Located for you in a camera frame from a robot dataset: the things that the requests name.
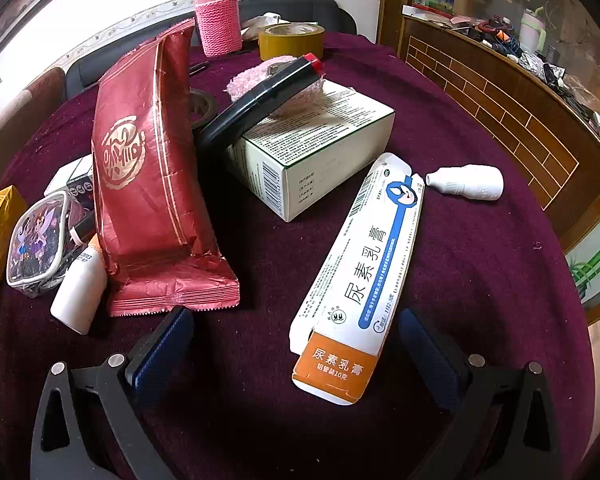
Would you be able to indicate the long white ointment box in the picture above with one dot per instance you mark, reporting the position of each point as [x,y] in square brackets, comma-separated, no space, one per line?
[365,270]

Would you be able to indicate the red foil snack packet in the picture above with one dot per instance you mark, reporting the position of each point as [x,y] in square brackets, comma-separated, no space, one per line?
[145,185]

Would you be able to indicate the white and green cup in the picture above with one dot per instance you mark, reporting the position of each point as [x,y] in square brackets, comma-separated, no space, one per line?
[532,30]

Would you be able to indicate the small white squeeze bottle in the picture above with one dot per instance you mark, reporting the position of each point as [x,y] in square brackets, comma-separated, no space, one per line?
[472,184]

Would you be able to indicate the pink knitted sleeve bottle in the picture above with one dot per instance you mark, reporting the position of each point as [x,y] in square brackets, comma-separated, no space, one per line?
[217,20]

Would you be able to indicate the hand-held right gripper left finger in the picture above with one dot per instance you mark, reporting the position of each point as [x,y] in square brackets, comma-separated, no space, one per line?
[160,352]

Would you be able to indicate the brown tape roll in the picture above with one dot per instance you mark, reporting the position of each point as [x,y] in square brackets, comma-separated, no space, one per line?
[290,45]

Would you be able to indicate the small blue and white box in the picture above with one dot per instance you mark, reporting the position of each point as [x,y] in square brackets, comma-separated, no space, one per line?
[75,172]

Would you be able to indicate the wooden brick pattern counter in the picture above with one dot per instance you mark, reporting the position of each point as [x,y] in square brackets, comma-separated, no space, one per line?
[505,105]

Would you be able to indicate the white medicine box green edge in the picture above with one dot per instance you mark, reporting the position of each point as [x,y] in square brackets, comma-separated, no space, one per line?
[320,145]

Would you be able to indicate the black tape roll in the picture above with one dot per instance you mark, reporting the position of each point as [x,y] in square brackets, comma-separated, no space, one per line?
[205,107]

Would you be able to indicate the black tube with red cap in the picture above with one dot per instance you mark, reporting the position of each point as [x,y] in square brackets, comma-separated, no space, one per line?
[250,110]

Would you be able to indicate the black pen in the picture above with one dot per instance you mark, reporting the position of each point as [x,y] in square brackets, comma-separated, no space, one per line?
[198,67]

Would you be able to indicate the pink fluffy pad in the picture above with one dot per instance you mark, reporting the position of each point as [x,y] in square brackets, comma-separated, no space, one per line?
[300,95]

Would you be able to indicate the clear cartoon print pouch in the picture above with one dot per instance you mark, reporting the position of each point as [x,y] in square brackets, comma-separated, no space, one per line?
[40,240]

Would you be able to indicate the white bottle with orange cap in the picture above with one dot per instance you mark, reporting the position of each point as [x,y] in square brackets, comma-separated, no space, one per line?
[77,295]

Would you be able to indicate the white crumpled cloth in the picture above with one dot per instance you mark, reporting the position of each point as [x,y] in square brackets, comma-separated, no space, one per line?
[260,25]

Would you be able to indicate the black sofa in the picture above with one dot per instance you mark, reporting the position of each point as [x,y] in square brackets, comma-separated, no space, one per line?
[300,12]

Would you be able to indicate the brown chair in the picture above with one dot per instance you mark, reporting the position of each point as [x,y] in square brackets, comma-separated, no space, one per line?
[25,115]

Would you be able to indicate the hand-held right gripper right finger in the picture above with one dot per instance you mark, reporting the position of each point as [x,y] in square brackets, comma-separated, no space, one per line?
[430,360]

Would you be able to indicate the bamboo wall sticker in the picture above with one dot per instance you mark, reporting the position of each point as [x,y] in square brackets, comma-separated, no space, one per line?
[592,265]

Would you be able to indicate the maroon tablecloth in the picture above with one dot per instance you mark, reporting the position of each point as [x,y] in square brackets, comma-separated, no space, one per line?
[480,280]

